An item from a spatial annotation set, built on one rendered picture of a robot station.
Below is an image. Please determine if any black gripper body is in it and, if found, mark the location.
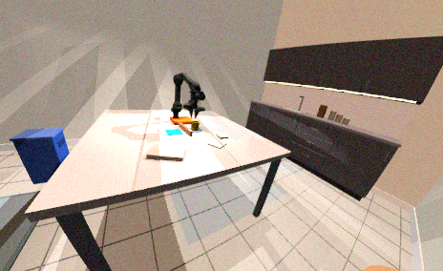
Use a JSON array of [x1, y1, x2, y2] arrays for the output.
[[183, 99, 205, 112]]

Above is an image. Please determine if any tan wooden bar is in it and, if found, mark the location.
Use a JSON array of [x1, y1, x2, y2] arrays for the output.
[[179, 122, 193, 136]]

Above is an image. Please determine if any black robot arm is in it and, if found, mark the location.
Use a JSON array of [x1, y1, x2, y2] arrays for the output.
[[171, 73, 205, 118]]

